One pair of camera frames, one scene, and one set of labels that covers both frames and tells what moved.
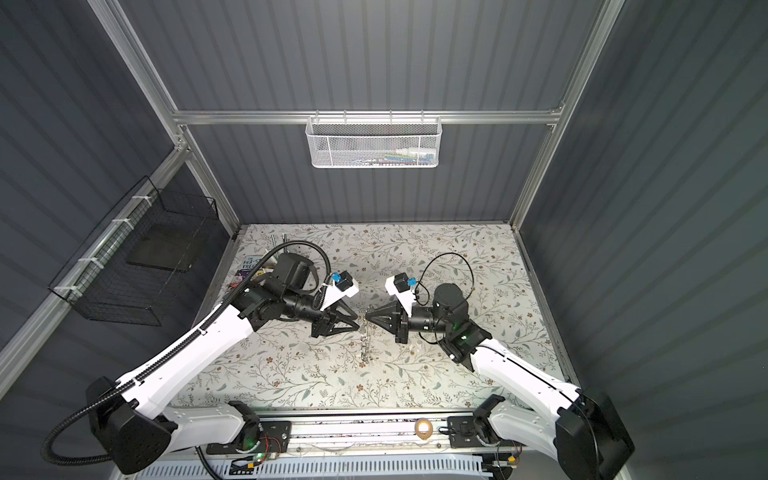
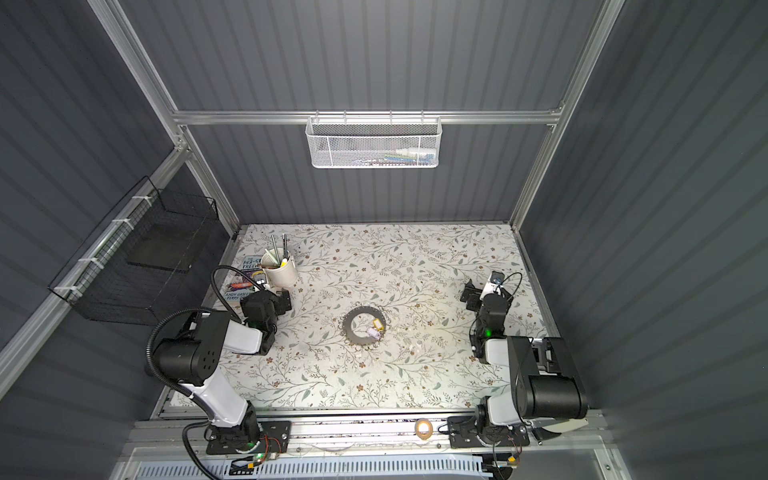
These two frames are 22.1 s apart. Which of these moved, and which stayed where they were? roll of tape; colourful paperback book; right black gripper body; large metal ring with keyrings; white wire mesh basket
Moved: right black gripper body; large metal ring with keyrings
Stayed: roll of tape; white wire mesh basket; colourful paperback book
